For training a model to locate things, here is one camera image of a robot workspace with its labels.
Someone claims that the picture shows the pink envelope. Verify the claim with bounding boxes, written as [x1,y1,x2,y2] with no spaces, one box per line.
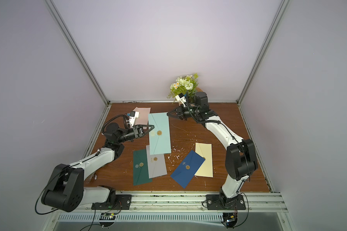
[133,107,151,125]

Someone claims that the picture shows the mint green envelope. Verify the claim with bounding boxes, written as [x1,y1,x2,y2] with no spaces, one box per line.
[148,113,171,155]

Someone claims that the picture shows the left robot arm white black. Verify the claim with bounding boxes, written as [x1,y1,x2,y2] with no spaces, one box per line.
[37,123,155,212]

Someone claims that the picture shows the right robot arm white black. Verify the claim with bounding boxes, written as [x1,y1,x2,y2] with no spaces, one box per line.
[167,105,258,209]

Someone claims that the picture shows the grey envelope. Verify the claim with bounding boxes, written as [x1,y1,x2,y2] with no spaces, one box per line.
[146,145,167,179]

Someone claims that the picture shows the cream yellow envelope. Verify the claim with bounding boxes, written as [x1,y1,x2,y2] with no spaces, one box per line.
[195,143,214,178]

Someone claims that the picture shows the dark green envelope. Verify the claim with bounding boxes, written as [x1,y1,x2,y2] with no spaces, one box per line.
[133,149,152,186]

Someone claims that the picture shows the navy blue envelope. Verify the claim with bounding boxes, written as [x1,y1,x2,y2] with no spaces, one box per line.
[171,151,205,189]

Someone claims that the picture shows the artificial green flower plant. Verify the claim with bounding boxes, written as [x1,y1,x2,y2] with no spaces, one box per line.
[167,73,199,99]

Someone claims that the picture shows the aluminium rail frame front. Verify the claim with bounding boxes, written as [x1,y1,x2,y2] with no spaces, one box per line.
[50,190,288,213]

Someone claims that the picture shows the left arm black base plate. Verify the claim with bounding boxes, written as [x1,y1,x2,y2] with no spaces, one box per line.
[92,194,132,210]

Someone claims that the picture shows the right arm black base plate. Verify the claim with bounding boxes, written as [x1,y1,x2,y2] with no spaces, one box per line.
[203,194,246,210]

